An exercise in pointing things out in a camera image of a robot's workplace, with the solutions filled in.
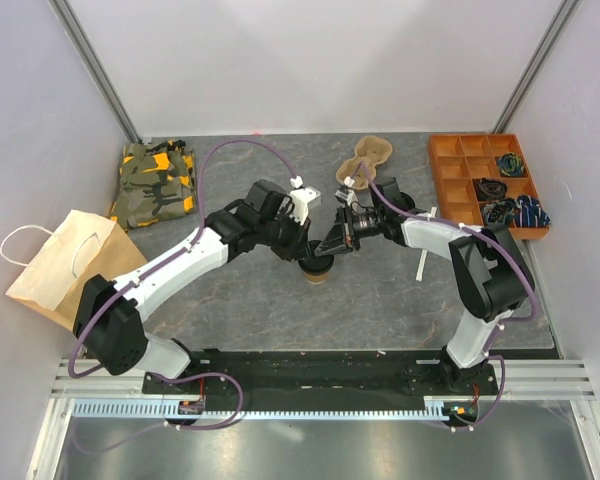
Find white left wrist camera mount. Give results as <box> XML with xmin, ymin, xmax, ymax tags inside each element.
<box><xmin>288</xmin><ymin>176</ymin><xmax>321</xmax><ymax>225</ymax></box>

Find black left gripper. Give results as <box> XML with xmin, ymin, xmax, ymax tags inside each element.
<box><xmin>258</xmin><ymin>208</ymin><xmax>312</xmax><ymax>263</ymax></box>

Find dark brown hair ties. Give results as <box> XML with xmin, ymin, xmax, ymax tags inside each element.
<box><xmin>473</xmin><ymin>178</ymin><xmax>509</xmax><ymax>199</ymax></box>

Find orange compartment tray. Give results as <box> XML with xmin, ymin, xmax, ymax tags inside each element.
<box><xmin>428</xmin><ymin>133</ymin><xmax>549</xmax><ymax>240</ymax></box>

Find grey slotted cable duct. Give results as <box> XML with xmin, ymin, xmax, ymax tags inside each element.
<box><xmin>73</xmin><ymin>398</ymin><xmax>476</xmax><ymax>421</ymax></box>

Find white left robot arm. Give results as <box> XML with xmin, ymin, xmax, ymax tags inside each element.
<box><xmin>73</xmin><ymin>180</ymin><xmax>320</xmax><ymax>393</ymax></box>

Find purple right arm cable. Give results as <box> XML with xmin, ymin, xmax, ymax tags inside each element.
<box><xmin>347</xmin><ymin>160</ymin><xmax>537</xmax><ymax>434</ymax></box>

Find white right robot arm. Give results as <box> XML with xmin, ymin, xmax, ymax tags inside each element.
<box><xmin>313</xmin><ymin>178</ymin><xmax>540</xmax><ymax>394</ymax></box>

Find blue striped hair ties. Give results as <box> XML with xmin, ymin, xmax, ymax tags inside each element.
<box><xmin>482</xmin><ymin>195</ymin><xmax>552</xmax><ymax>229</ymax></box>

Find brown paper takeout bag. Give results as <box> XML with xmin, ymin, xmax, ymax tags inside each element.
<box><xmin>6</xmin><ymin>210</ymin><xmax>147</xmax><ymax>330</ymax></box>

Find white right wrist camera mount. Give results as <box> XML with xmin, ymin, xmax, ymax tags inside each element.
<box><xmin>335</xmin><ymin>176</ymin><xmax>357</xmax><ymax>207</ymax></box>

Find camouflage folded cloth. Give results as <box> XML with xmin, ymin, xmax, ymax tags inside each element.
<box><xmin>109</xmin><ymin>139</ymin><xmax>196</xmax><ymax>231</ymax></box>

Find brown paper coffee cup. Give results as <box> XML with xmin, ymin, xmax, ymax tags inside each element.
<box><xmin>300</xmin><ymin>267</ymin><xmax>330</xmax><ymax>284</ymax></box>

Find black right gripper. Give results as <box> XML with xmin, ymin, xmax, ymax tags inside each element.
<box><xmin>315</xmin><ymin>205</ymin><xmax>384</xmax><ymax>257</ymax></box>

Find black plastic cup lid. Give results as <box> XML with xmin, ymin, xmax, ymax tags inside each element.
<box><xmin>298</xmin><ymin>240</ymin><xmax>334</xmax><ymax>270</ymax></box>

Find blue green hair ties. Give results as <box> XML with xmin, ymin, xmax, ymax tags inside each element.
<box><xmin>496</xmin><ymin>152</ymin><xmax>526</xmax><ymax>177</ymax></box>

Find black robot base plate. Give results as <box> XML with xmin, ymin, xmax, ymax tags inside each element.
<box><xmin>142</xmin><ymin>347</ymin><xmax>501</xmax><ymax>401</ymax></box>

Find white paper-wrapped straw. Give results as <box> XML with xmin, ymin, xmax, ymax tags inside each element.
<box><xmin>415</xmin><ymin>206</ymin><xmax>438</xmax><ymax>282</ymax></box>

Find cardboard cup carrier tray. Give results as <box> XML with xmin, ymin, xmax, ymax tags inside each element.
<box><xmin>336</xmin><ymin>135</ymin><xmax>393</xmax><ymax>191</ymax></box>

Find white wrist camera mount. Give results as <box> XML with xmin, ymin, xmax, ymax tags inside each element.
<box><xmin>335</xmin><ymin>176</ymin><xmax>357</xmax><ymax>207</ymax></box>
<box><xmin>288</xmin><ymin>176</ymin><xmax>321</xmax><ymax>225</ymax></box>

